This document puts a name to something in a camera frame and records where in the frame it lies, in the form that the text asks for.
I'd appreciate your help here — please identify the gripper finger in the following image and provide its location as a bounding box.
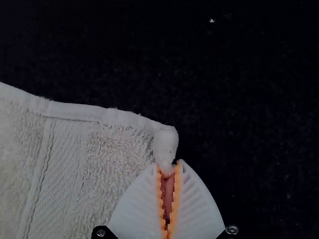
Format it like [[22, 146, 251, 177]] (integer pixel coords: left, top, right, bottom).
[[167, 158, 240, 239], [91, 161, 167, 239]]

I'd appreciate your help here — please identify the pale towel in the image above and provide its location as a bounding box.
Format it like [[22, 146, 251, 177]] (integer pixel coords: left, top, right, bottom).
[[0, 81, 180, 239]]

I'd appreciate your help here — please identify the black mat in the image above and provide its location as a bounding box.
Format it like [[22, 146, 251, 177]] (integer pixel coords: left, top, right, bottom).
[[0, 0, 319, 239]]

